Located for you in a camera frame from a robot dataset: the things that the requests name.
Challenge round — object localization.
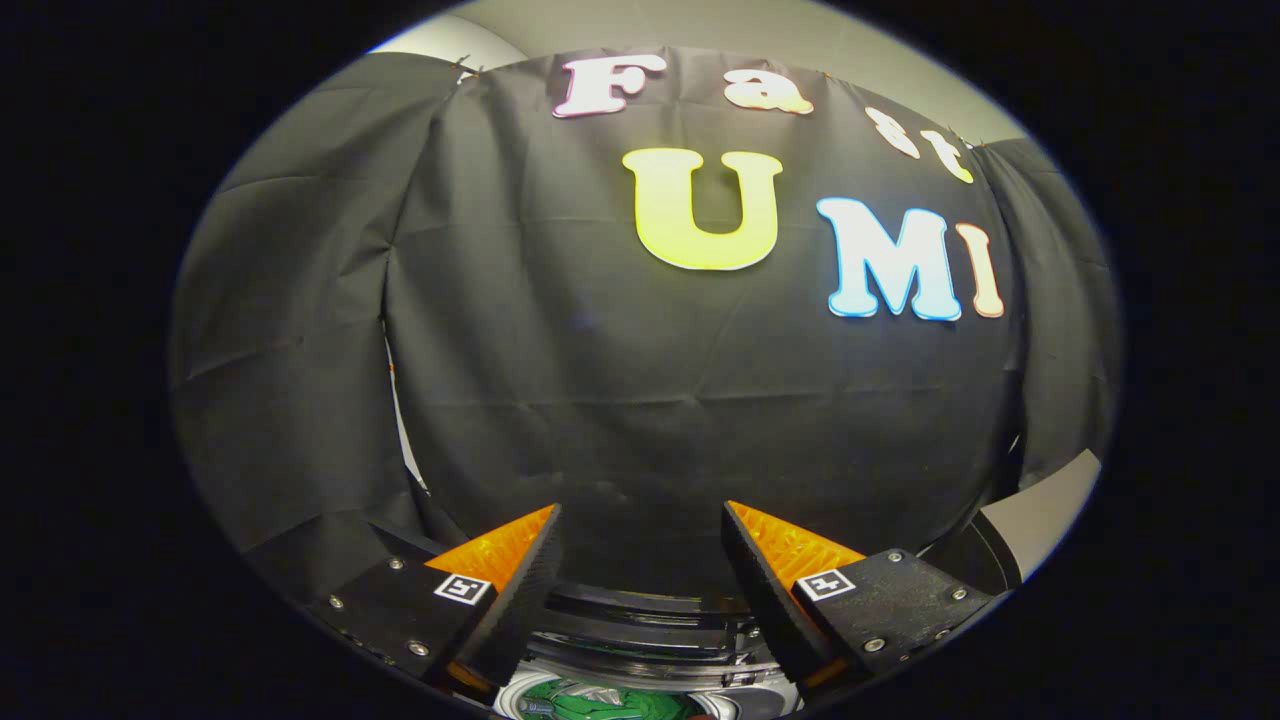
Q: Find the black backdrop cloth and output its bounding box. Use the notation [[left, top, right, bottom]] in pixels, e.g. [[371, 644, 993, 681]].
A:
[[168, 45, 1123, 581]]

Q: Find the grey cabinet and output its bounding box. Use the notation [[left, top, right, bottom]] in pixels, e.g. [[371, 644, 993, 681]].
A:
[[975, 449, 1103, 588]]

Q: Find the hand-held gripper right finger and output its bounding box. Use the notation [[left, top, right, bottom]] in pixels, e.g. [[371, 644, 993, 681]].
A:
[[722, 500, 996, 691]]

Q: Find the green polo shirt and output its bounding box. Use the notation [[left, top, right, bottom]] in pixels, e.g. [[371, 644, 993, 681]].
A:
[[518, 677, 703, 720]]

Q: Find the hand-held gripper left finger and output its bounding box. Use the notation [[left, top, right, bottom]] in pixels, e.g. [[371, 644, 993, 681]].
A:
[[305, 503, 563, 696]]

